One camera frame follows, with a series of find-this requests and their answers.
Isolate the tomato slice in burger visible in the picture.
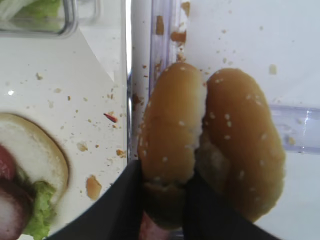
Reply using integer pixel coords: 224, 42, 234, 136
0, 146, 16, 180

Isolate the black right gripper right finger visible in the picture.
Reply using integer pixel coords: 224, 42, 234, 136
183, 174, 278, 240

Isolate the bottom bun on tray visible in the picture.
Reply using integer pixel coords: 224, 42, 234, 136
0, 113, 69, 205

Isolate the lettuce leaf in burger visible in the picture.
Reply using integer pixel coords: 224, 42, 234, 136
15, 170, 56, 240

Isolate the green lettuce in container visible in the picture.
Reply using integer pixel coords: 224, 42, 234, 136
0, 0, 63, 28

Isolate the meat patty in burger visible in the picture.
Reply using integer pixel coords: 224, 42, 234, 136
0, 178, 33, 240

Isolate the sesame bun on right rack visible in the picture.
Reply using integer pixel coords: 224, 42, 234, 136
196, 68, 286, 222

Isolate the white metal tray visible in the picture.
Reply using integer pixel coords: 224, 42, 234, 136
0, 0, 129, 240

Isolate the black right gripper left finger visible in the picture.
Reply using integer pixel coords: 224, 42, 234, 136
48, 160, 143, 240

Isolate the sesame bun top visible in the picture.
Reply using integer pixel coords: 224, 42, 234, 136
137, 62, 207, 230

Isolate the clear plastic salad container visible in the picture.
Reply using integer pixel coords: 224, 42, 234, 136
0, 0, 102, 38

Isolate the sesame bun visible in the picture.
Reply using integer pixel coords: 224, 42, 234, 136
137, 62, 207, 230
196, 68, 286, 222

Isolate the clear acrylic rack right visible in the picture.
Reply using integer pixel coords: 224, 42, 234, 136
128, 0, 320, 240

